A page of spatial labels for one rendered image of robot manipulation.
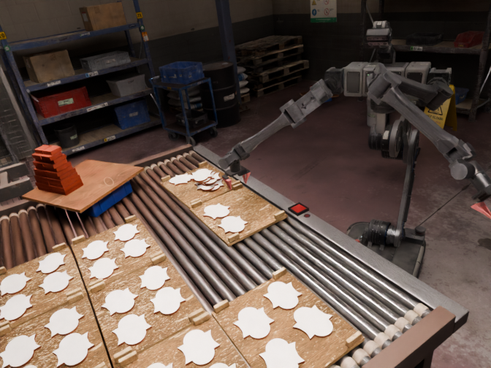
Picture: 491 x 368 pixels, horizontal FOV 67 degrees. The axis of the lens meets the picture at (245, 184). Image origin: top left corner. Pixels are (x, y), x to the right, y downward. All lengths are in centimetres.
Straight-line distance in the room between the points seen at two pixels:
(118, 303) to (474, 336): 203
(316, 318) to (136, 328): 63
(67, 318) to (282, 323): 81
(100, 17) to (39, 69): 107
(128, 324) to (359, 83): 155
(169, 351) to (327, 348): 52
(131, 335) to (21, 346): 40
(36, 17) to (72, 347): 533
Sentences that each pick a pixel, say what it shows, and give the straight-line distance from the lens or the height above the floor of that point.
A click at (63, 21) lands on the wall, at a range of 643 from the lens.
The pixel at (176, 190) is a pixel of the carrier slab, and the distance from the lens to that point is 226.
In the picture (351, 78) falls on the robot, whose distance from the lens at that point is 208.
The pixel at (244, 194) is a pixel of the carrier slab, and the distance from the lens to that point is 208.
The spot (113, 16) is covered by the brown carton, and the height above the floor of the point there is 173.
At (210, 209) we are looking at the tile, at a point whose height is 95.
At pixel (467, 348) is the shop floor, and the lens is 265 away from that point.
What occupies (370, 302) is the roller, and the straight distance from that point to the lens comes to 149.
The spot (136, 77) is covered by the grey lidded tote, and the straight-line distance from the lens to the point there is 611.
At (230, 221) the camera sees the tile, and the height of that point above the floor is 95.
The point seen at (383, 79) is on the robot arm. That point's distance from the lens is 153.
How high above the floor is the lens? 199
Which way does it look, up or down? 29 degrees down
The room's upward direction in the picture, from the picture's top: 8 degrees counter-clockwise
